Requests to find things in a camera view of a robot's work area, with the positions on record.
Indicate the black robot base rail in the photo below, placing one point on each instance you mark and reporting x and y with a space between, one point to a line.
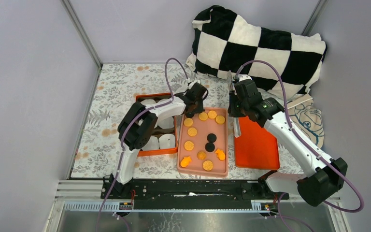
190 194

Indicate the orange cookie box with liners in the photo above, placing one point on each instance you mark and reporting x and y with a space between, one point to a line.
157 131

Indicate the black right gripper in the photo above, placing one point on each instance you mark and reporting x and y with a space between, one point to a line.
232 111

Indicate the orange fish cookie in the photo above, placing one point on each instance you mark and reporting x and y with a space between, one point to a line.
220 154
185 161

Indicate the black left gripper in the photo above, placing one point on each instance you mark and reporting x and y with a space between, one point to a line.
198 109

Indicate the yellow round biscuit bottom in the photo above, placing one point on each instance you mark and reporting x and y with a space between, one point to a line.
207 165

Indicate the orange box lid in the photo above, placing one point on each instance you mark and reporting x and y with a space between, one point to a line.
255 148

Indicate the black sandwich cookie lower centre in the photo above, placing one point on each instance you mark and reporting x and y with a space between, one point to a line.
209 147

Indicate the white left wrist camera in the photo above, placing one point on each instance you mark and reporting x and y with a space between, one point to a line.
191 84

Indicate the black white checkered pillow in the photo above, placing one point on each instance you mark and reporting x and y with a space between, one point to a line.
280 62

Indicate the floral tablecloth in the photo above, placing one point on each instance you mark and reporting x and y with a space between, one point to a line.
99 149

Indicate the black sandwich cookie upper centre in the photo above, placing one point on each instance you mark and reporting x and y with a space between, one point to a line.
211 138

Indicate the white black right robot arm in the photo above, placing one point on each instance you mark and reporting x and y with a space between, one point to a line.
322 175

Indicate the yellow round biscuit left middle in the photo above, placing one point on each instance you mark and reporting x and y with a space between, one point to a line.
192 131

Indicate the swirl butter cookie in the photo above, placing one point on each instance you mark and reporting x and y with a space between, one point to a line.
201 155

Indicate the yellow round biscuit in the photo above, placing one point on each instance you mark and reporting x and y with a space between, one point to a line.
220 119
207 165
189 145
212 114
203 116
192 131
188 122

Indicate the white paper liner top right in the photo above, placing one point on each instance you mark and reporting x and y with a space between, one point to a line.
164 100

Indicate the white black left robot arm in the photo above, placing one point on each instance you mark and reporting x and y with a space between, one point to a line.
136 127

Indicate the beige blue printed cloth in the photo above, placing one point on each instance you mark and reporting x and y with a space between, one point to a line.
307 118

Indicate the pink cookie tray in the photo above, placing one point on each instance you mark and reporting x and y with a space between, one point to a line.
204 128

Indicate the metal serving tongs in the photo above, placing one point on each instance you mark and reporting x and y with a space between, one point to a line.
232 103

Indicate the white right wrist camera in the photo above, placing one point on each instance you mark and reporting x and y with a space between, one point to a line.
239 78

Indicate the yellow round biscuit left upper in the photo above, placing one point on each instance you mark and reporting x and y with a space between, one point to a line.
188 122

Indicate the black sandwich cookie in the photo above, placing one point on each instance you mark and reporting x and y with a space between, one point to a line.
211 138
209 147

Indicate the white paper liner middle right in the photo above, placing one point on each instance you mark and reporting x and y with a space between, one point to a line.
167 123

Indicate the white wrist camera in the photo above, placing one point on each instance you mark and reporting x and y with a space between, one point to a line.
239 78
191 84

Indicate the yellow round biscuit left lower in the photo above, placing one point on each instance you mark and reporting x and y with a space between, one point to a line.
189 145

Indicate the white paper liner top left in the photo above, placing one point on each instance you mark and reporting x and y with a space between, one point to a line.
147 102

